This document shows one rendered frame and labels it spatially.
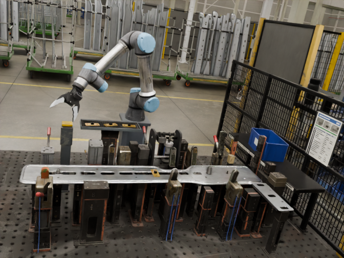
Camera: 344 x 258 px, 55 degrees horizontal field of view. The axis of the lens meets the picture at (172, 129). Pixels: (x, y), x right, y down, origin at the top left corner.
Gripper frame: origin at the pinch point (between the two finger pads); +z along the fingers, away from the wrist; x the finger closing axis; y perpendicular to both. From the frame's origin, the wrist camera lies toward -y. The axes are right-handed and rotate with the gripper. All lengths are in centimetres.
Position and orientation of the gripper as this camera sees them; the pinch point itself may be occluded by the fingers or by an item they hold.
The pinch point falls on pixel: (61, 115)
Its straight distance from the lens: 196.1
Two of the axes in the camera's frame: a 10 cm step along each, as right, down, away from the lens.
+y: -5.6, 0.2, 8.3
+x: -7.1, -5.2, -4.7
